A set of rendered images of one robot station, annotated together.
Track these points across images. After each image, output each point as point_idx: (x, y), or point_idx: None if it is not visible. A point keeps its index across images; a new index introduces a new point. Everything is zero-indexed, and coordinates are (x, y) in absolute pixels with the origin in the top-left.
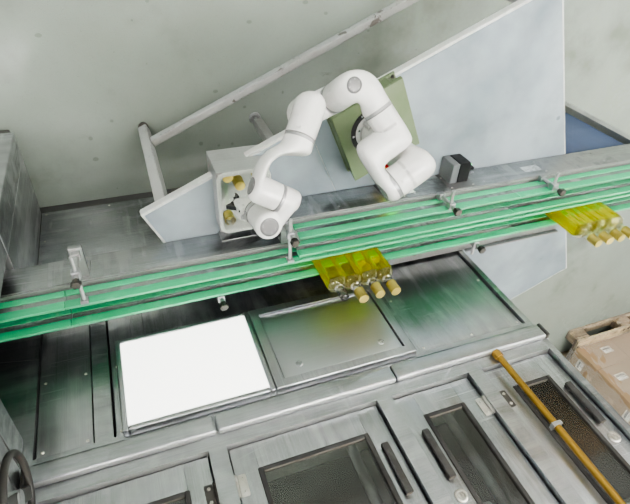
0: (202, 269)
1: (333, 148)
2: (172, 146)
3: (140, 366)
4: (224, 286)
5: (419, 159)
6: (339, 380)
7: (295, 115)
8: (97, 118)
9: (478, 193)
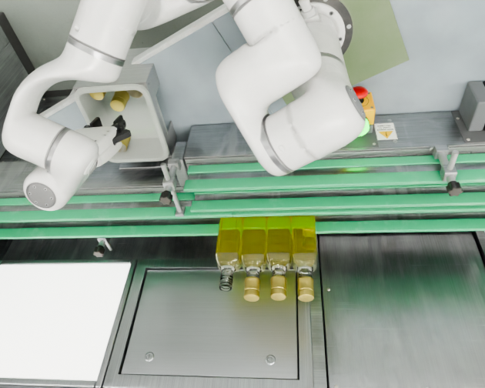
0: (80, 202)
1: None
2: (162, 35)
3: None
4: (110, 225)
5: (320, 108)
6: None
7: (78, 7)
8: (79, 1)
9: None
